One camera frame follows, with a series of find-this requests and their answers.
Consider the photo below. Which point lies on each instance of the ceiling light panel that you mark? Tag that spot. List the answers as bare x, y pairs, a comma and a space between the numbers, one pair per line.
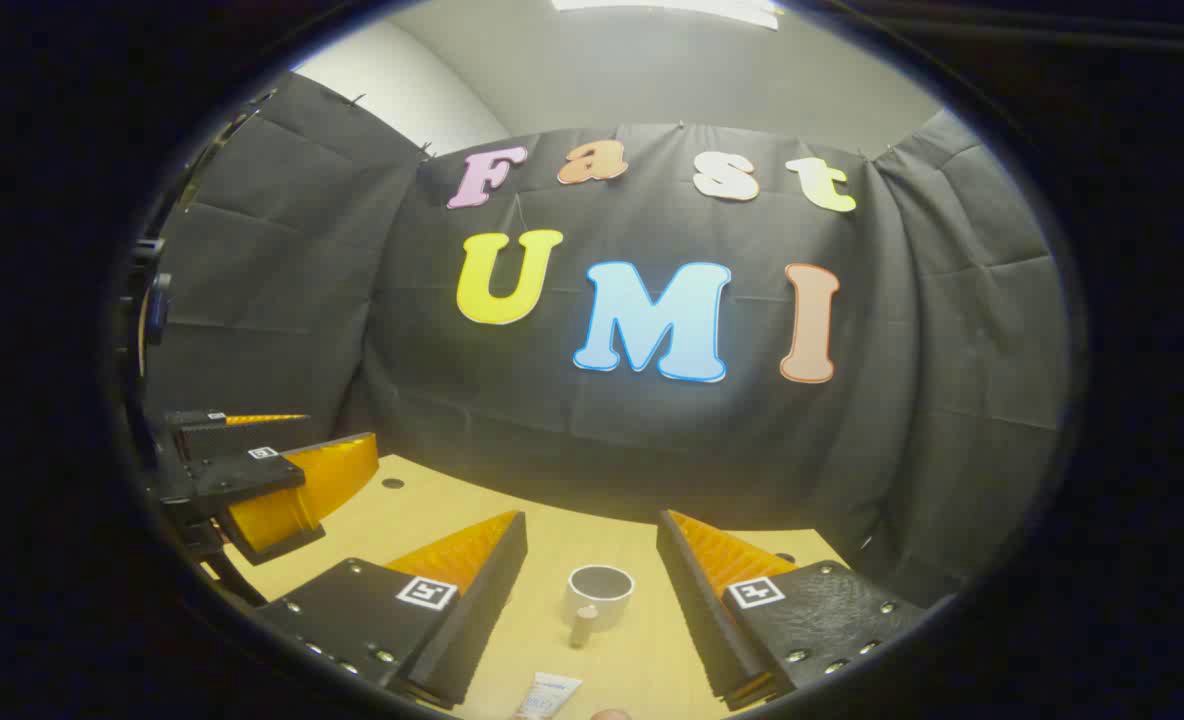
672, 8

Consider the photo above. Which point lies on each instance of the wooden desktop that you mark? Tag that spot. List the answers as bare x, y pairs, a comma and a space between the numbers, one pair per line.
552, 540

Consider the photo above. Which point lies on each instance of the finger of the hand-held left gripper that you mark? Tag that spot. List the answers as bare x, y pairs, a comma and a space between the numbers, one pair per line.
242, 438
252, 475

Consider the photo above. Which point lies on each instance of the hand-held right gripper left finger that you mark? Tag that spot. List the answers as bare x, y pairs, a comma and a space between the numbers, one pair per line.
487, 610

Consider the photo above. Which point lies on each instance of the black backdrop cloth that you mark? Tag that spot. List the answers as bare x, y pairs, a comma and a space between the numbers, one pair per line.
652, 440

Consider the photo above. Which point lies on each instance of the dark equipment stand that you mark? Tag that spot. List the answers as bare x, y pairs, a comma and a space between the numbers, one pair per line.
152, 310

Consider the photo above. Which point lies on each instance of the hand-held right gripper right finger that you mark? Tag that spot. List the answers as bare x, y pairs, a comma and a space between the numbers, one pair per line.
697, 620

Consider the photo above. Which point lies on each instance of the white toothpaste tube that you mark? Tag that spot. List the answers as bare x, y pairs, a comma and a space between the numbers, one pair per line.
547, 698

